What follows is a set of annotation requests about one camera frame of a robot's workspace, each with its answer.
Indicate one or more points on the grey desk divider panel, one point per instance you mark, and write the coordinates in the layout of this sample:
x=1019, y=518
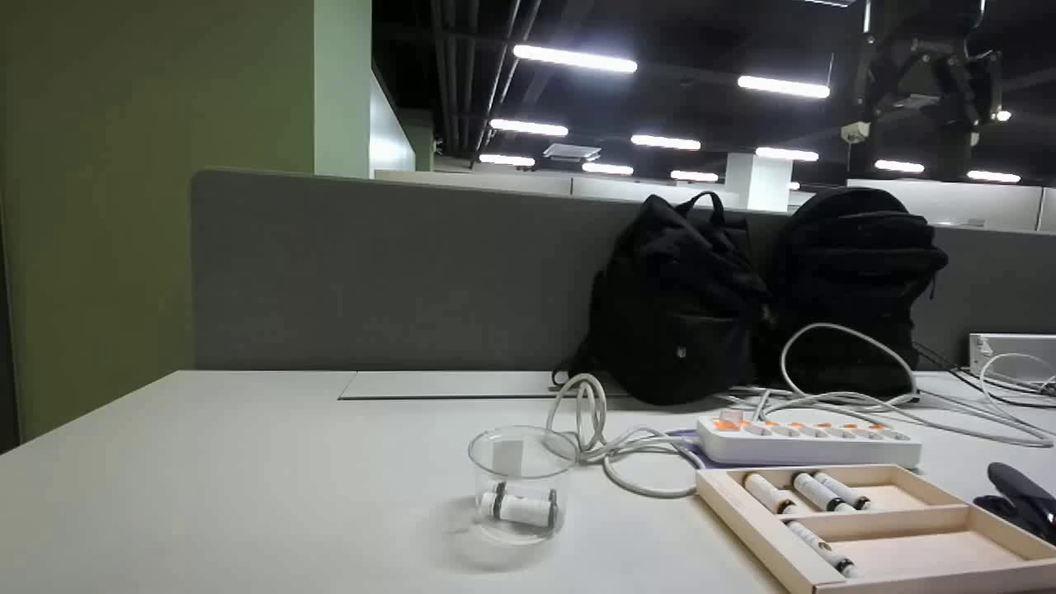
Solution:
x=300, y=273

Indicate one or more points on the white battery far left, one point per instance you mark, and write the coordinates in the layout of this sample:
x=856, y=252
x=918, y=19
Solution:
x=766, y=494

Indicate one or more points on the wooden tray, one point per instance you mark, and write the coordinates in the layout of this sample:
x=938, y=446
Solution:
x=916, y=537

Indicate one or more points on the white cylinder in cup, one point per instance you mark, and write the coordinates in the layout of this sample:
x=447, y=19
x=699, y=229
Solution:
x=527, y=511

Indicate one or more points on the white battery right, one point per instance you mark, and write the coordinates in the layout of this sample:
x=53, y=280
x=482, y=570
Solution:
x=847, y=494

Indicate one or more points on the white power strip orange switches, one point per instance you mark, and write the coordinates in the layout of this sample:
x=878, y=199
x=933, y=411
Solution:
x=745, y=440

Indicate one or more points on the black backpack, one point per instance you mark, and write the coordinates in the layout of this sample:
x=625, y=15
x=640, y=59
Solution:
x=673, y=306
x=848, y=259

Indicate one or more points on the white battery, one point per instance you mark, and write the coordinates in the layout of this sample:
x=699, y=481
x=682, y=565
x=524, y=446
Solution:
x=766, y=494
x=847, y=494
x=823, y=548
x=817, y=494

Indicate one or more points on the black backpack right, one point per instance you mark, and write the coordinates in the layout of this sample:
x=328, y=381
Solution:
x=848, y=259

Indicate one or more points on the white battery middle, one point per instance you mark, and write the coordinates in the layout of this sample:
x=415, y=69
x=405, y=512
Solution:
x=817, y=494

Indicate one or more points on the white battery front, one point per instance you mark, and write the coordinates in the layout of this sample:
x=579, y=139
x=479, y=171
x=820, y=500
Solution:
x=823, y=548

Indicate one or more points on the black backpack left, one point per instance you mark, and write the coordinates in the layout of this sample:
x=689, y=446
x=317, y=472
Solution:
x=673, y=306

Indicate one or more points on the white box device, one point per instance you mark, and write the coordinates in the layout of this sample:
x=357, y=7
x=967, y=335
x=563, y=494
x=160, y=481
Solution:
x=1010, y=356

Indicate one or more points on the black stapler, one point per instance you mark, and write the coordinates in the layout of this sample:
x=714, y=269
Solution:
x=1020, y=500

